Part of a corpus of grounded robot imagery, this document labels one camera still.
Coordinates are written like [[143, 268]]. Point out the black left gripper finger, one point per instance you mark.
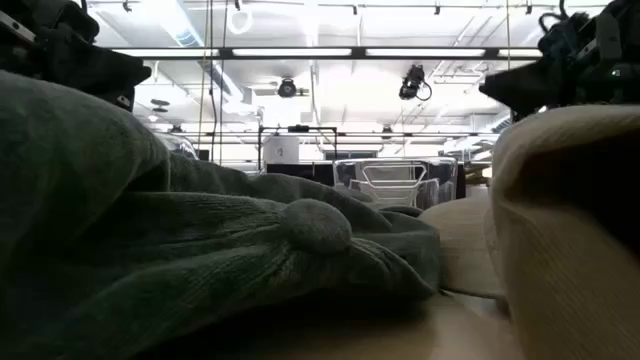
[[125, 99], [105, 70]]

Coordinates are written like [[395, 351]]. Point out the dark green cap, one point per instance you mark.
[[400, 211], [60, 150], [250, 260]]

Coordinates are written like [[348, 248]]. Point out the beige cap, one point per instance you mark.
[[565, 240], [460, 250]]

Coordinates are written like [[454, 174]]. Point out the white box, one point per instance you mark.
[[281, 150]]

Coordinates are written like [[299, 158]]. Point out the round black ceiling camera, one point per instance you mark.
[[287, 88]]

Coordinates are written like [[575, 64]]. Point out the black overhead frame beam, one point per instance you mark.
[[320, 52]]

